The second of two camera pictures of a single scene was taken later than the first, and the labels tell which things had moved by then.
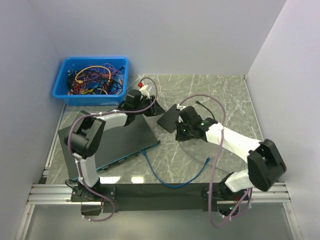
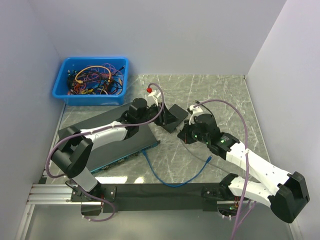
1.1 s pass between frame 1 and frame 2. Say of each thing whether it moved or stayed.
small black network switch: stayed
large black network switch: stayed
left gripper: moved
